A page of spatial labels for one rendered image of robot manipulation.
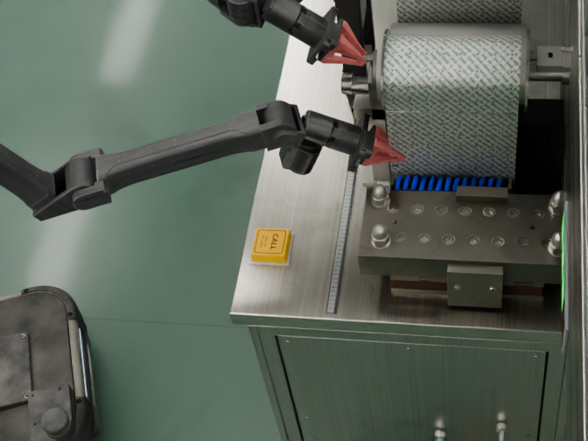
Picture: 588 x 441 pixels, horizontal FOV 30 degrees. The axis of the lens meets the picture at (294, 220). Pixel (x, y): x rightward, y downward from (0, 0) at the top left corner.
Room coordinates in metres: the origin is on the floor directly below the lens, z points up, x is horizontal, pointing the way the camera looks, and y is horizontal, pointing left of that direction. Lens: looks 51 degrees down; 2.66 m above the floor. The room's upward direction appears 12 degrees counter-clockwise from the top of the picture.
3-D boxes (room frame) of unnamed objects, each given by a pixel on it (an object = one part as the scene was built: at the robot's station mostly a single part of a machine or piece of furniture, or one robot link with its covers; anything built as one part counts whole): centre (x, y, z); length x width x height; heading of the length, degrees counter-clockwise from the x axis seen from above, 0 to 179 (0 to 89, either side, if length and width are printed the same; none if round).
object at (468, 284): (1.11, -0.30, 0.97); 0.10 x 0.03 x 0.11; 72
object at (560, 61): (1.34, -0.50, 1.28); 0.06 x 0.05 x 0.02; 72
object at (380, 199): (1.30, -0.17, 1.05); 0.04 x 0.04 x 0.04
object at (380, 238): (1.21, -0.15, 1.05); 0.04 x 0.04 x 0.04
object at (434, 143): (1.33, -0.32, 1.12); 0.23 x 0.01 x 0.18; 72
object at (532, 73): (1.34, -0.49, 1.25); 0.07 x 0.04 x 0.04; 72
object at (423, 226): (1.21, -0.32, 1.00); 0.40 x 0.16 x 0.06; 72
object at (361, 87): (1.47, -0.19, 1.05); 0.06 x 0.05 x 0.31; 72
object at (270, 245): (1.34, 0.05, 0.91); 0.07 x 0.07 x 0.02; 72
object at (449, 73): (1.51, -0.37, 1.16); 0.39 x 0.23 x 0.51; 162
